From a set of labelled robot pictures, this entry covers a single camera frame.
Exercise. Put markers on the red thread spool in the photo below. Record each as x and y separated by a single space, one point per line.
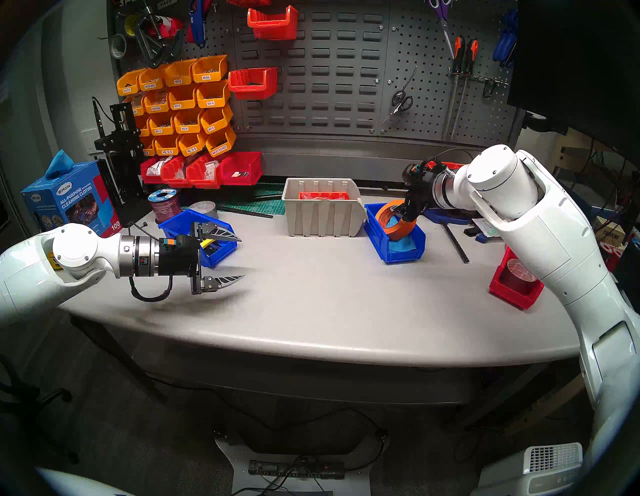
612 255

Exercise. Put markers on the clear bag green label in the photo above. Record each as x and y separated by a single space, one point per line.
482 227

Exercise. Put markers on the small grey pegboard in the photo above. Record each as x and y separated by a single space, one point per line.
225 30

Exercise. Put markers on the grey louvred wall panel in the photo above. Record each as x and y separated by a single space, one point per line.
325 75

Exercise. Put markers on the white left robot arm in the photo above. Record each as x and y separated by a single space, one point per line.
30 272

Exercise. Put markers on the blue red hand tool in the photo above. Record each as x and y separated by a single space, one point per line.
197 22

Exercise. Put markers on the grey duct tape roll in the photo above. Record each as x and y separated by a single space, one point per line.
202 207

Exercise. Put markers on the large beige storage bin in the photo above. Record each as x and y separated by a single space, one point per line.
320 220

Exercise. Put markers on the small black block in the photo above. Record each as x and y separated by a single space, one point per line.
471 231

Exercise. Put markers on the large grey pegboard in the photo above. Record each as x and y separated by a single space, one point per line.
430 115

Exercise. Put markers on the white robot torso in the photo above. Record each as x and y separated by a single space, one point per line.
75 485

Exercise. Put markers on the yellow labelled parts bin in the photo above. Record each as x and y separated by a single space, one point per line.
148 146
220 142
166 145
178 75
216 120
210 70
128 84
161 124
187 121
212 95
151 80
143 126
136 104
156 101
182 98
191 144

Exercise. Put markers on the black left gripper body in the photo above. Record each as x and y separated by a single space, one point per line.
177 255

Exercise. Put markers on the blue plastic storage bin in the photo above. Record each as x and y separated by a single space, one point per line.
380 245
177 225

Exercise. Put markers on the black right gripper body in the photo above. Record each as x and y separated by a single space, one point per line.
422 187

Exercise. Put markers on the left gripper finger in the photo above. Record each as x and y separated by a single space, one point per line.
217 282
217 232

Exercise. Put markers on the small cardboard box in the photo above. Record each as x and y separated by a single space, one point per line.
611 233

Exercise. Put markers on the silver tape roll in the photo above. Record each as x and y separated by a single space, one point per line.
112 47

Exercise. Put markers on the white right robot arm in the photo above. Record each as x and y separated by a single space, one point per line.
550 240

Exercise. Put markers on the yellow tape roll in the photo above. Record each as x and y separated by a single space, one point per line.
127 25

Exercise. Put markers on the blue cloth in dispenser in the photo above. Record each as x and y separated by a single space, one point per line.
60 162

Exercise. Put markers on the black power strip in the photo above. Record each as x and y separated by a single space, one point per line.
280 468

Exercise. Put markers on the clear packing tape roll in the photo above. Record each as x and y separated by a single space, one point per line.
520 275

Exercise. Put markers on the white wall switch plate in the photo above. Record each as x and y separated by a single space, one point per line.
89 142

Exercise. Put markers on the blue cleaning cloths box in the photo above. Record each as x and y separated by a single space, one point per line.
75 200

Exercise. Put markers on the red white tape roll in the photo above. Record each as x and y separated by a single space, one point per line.
170 25

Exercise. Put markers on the black monitor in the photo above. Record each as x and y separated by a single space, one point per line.
575 65

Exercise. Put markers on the red plastic bin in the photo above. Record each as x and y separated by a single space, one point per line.
510 297

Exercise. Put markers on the red parts bin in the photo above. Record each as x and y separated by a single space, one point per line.
242 169
150 171
202 174
175 172

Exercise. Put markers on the blue bench vise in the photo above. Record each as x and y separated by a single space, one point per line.
445 216

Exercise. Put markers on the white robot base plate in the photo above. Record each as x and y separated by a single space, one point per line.
235 460

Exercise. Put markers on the orange-red plastic bin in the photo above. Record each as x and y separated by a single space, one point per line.
452 165
325 196

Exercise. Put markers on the orange masking tape roll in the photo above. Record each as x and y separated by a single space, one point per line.
402 231

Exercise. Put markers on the green cutting mat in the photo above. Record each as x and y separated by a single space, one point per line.
260 206

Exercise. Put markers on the black office chair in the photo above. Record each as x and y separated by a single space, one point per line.
50 397

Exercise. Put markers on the black metal stand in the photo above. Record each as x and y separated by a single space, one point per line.
120 165

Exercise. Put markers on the black metal rod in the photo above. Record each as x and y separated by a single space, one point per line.
245 212
457 245

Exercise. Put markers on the grey C-clamp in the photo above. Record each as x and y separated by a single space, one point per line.
150 47

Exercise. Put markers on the blue spring clamps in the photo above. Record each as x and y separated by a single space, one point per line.
506 45

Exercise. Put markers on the blue microfibre cloth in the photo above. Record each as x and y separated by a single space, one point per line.
402 246

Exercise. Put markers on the orange-red hanging bin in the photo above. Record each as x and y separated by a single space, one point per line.
253 82
248 2
272 22

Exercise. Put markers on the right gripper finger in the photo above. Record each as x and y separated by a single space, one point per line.
415 214
405 210

